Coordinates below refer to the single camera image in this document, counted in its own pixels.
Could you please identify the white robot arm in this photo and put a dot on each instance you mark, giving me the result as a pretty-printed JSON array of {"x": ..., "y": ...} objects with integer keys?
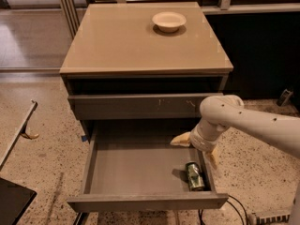
[{"x": 219, "y": 113}]

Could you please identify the green soda can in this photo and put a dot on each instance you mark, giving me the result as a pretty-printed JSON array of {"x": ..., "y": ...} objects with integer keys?
[{"x": 194, "y": 177}]

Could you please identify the small black floor device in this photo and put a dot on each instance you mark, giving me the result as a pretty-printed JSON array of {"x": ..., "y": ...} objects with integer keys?
[{"x": 284, "y": 97}]

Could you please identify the white power strip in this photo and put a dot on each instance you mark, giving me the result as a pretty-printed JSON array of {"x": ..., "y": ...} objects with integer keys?
[{"x": 269, "y": 217}]

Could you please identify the white paper bowl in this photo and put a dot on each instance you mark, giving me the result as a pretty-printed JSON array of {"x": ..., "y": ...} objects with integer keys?
[{"x": 169, "y": 22}]

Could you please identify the open grey middle drawer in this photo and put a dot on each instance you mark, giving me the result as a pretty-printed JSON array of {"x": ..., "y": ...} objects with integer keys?
[{"x": 131, "y": 166}]

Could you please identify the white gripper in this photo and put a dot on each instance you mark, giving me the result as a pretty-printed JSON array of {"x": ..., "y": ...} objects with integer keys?
[{"x": 201, "y": 142}]

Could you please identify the grey drawer cabinet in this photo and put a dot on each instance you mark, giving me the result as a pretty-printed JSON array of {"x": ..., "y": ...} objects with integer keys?
[{"x": 119, "y": 51}]

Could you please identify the closed grey top drawer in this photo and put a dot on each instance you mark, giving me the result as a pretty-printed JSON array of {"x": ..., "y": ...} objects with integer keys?
[{"x": 150, "y": 106}]

